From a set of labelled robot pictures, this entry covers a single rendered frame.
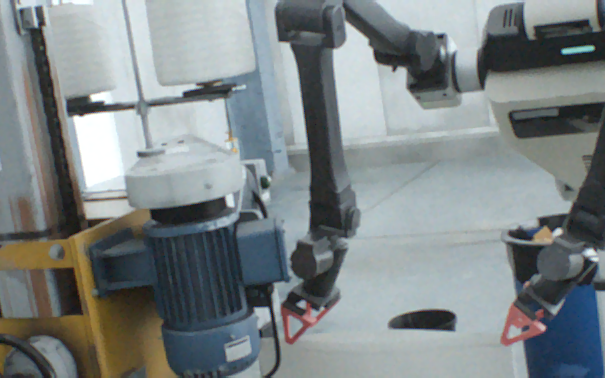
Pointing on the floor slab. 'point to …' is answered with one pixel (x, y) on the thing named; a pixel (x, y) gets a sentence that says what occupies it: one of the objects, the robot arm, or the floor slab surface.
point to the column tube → (19, 158)
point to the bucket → (425, 320)
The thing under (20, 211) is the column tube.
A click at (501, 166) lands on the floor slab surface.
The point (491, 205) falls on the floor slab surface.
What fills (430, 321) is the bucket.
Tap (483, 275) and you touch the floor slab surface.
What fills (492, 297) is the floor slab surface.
